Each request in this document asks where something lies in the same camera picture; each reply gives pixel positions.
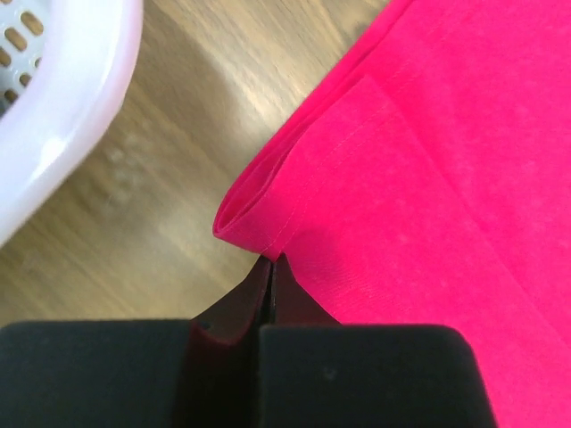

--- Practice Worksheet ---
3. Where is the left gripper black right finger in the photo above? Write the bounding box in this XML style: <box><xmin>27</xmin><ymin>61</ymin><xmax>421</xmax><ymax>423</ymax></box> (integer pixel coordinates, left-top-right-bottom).
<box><xmin>258</xmin><ymin>257</ymin><xmax>496</xmax><ymax>427</ymax></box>

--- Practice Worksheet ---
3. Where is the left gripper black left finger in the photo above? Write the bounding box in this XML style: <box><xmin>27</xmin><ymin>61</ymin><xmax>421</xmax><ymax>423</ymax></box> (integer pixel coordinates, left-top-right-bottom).
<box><xmin>1</xmin><ymin>259</ymin><xmax>272</xmax><ymax>427</ymax></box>

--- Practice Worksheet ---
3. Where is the pink t shirt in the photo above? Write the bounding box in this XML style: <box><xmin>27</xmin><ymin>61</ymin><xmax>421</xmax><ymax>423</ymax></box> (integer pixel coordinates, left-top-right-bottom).
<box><xmin>213</xmin><ymin>1</ymin><xmax>570</xmax><ymax>427</ymax></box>

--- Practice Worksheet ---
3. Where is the white plastic laundry basket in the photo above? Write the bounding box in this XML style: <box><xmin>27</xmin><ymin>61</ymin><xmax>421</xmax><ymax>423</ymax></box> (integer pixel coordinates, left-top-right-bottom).
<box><xmin>1</xmin><ymin>1</ymin><xmax>144</xmax><ymax>242</ymax></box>

